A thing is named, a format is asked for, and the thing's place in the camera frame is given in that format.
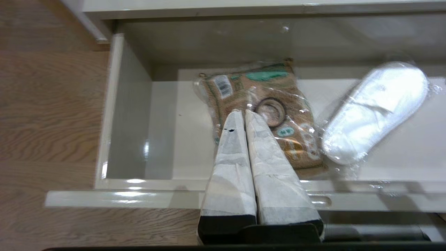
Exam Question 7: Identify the silver robot base chassis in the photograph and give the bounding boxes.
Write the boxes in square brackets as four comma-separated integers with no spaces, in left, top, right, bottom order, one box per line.
[320,210,446,243]

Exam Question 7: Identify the brown printed snack bag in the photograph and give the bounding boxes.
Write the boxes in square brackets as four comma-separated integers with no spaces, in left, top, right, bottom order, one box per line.
[193,58,329,172]

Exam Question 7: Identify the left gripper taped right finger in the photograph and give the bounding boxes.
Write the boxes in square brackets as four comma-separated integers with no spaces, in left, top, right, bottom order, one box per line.
[245,109,324,242]

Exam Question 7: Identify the black tape roll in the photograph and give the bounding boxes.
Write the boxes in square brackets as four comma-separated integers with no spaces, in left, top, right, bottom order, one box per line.
[254,97,287,128]

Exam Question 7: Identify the white slippers in clear bag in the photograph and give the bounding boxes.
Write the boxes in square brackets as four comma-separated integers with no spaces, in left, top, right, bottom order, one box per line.
[315,59,440,175]

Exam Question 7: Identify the white glossy drawer cabinet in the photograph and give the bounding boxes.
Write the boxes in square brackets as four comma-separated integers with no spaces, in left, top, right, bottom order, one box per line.
[82,0,446,53]

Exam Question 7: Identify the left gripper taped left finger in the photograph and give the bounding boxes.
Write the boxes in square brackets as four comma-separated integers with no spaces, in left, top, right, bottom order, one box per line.
[198,109,259,245]

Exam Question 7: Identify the white glossy drawer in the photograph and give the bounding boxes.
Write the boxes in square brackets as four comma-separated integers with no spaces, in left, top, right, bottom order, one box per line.
[45,10,446,212]

